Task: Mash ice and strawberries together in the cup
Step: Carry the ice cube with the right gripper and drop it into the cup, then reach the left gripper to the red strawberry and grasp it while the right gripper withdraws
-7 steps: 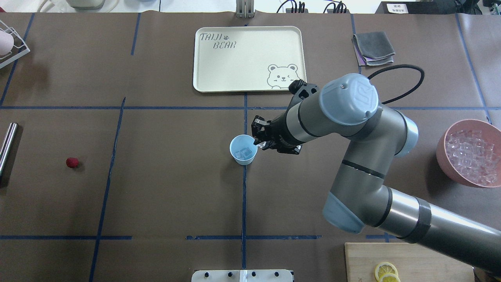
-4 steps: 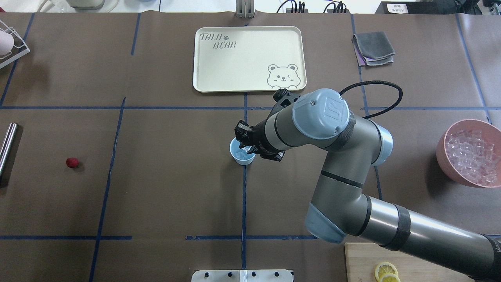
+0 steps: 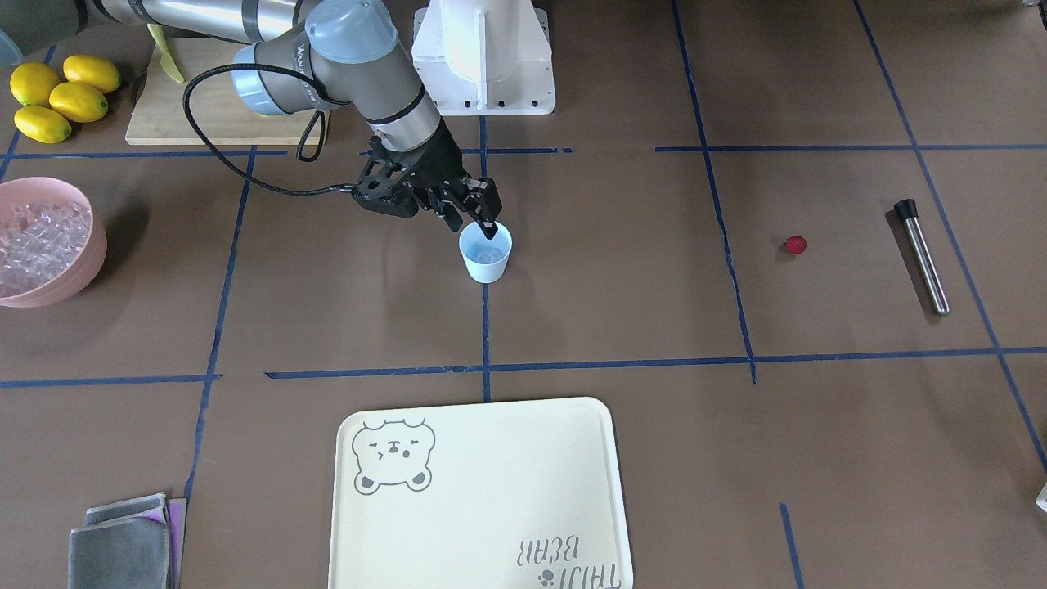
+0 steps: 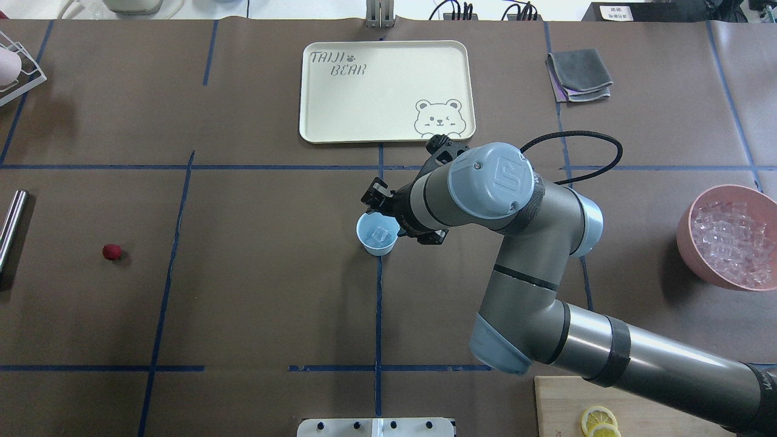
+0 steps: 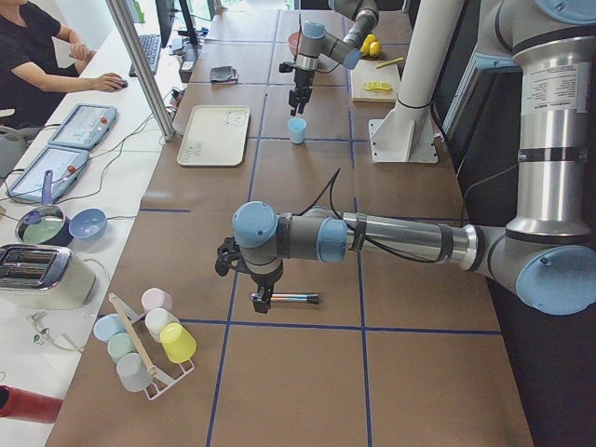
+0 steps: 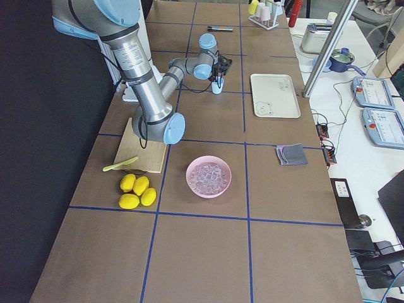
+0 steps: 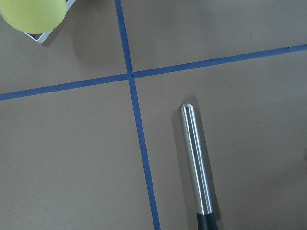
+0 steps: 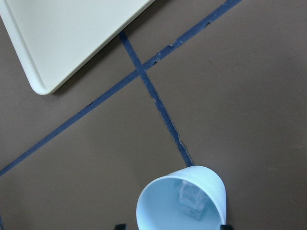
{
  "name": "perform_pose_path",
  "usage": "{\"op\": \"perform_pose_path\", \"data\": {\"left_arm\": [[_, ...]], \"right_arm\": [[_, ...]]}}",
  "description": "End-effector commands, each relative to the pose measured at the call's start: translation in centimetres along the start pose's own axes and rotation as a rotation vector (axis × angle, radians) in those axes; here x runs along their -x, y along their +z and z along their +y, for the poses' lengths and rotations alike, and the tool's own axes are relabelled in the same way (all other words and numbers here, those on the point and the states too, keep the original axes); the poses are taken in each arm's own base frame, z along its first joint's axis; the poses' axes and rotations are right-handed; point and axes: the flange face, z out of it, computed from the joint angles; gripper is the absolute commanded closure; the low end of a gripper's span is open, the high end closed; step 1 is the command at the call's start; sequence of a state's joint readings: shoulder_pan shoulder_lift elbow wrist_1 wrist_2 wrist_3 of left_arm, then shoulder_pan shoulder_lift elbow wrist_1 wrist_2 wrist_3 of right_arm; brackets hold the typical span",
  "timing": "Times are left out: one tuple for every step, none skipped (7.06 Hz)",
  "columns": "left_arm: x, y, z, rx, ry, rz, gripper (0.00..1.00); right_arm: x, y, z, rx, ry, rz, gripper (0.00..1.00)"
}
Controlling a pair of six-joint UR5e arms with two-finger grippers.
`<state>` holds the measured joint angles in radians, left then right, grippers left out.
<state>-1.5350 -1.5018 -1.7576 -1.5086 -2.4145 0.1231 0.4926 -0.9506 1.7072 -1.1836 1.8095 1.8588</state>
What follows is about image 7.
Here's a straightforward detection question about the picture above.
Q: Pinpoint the steel muddler with black tip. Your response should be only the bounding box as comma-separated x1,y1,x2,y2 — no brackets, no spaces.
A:
179,103,218,230

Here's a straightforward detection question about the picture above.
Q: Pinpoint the yellow plastic cup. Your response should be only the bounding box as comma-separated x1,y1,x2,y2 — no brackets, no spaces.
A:
0,0,67,34

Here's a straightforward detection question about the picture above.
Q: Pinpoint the white wire cup rack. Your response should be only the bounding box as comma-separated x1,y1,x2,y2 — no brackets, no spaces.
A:
25,0,76,44

